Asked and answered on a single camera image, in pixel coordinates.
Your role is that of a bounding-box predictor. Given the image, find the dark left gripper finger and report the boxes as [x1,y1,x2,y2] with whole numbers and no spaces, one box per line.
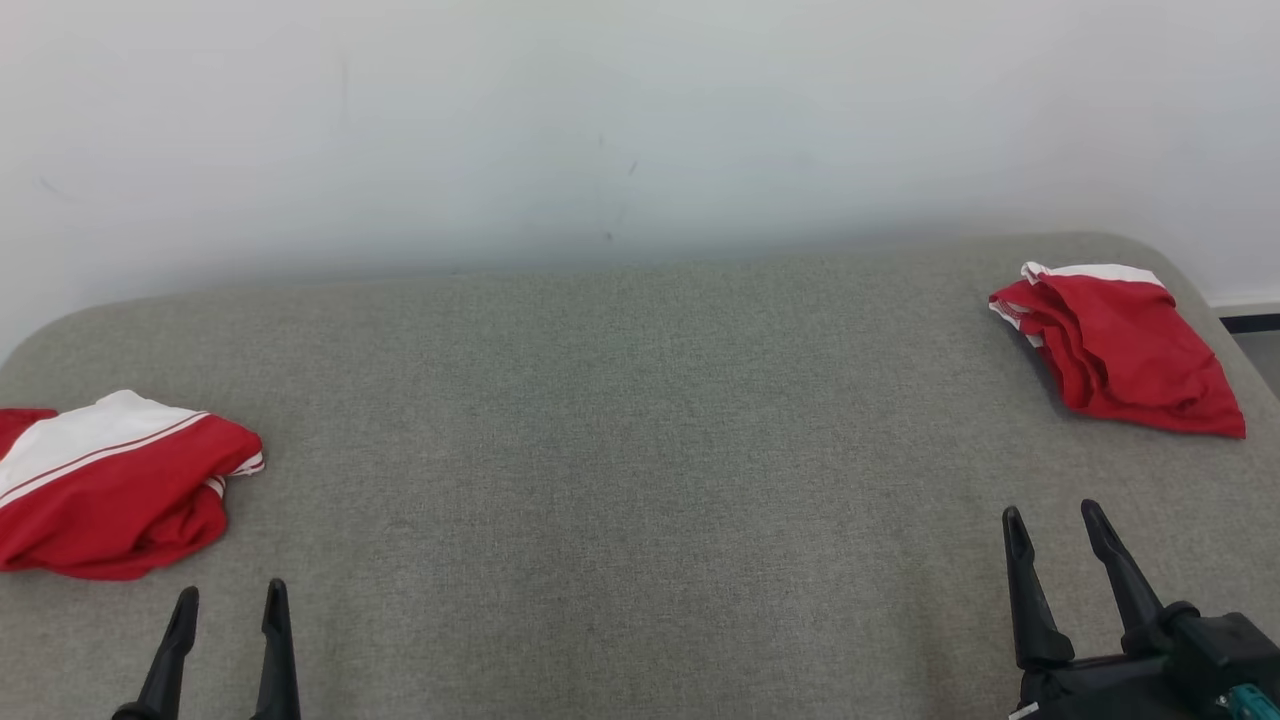
[250,578,301,720]
[112,586,199,720]

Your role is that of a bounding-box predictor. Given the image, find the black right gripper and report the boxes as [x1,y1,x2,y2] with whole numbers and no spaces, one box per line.
[1003,499,1280,720]

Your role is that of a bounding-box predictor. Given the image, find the red number 23 jersey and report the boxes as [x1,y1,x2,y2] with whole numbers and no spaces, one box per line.
[0,390,266,582]

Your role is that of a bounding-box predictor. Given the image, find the red shorts with white stripes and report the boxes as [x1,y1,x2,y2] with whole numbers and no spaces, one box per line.
[988,262,1247,439]

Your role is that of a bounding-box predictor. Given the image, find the grey fabric sofa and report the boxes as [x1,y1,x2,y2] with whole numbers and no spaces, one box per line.
[0,232,1280,720]

